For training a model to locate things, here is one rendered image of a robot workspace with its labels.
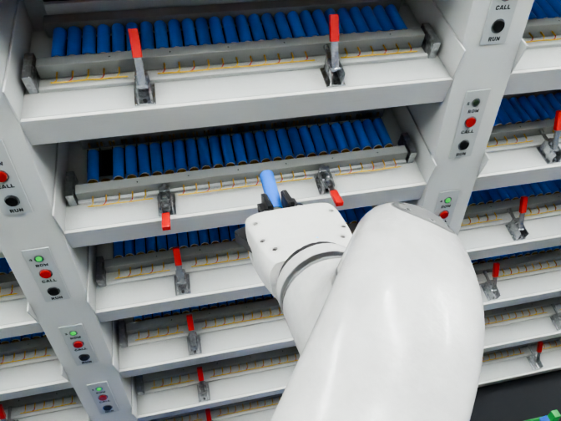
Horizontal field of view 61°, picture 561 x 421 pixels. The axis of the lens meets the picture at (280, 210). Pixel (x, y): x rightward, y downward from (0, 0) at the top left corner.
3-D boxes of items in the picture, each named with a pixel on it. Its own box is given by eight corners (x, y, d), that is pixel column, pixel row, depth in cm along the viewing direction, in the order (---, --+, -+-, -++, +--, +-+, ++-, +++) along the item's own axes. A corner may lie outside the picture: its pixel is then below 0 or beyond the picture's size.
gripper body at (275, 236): (375, 239, 42) (331, 190, 52) (263, 261, 40) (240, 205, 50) (372, 306, 46) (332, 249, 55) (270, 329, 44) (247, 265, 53)
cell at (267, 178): (264, 168, 61) (274, 205, 57) (275, 171, 62) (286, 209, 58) (257, 177, 62) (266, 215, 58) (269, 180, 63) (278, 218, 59)
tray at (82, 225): (420, 199, 87) (437, 165, 79) (71, 248, 77) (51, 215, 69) (384, 120, 97) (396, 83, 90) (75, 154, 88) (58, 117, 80)
